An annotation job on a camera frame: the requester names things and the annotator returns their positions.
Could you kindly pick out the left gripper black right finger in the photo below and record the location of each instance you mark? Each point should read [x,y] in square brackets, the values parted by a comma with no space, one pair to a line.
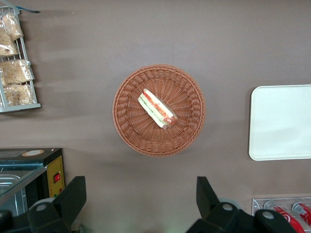
[211,208]

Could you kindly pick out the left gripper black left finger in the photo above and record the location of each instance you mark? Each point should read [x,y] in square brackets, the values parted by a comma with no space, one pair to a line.
[69,204]

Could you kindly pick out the cream rectangular plastic tray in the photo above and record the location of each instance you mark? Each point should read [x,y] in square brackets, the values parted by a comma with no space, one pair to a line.
[281,121]

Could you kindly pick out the black yellow food warmer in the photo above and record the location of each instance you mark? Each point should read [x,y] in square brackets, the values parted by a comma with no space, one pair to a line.
[54,170]

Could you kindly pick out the clear acrylic can holder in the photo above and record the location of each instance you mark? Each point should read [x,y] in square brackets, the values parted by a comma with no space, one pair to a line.
[260,206]

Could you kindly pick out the silver metal pan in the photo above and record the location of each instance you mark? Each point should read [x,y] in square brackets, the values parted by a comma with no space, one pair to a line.
[12,194]

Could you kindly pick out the red cola can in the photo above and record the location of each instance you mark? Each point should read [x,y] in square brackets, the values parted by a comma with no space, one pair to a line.
[286,216]
[303,211]

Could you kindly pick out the brown round wicker basket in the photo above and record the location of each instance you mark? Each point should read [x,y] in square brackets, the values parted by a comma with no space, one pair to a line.
[136,131]

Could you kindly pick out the wrapped sandwich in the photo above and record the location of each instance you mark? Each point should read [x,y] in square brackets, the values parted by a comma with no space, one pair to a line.
[155,108]

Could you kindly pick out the clear bag of snacks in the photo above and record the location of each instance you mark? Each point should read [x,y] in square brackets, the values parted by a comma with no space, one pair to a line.
[7,46]
[15,71]
[19,94]
[12,25]

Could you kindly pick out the blue tape strip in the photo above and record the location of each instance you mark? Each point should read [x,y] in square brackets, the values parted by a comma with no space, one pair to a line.
[30,10]

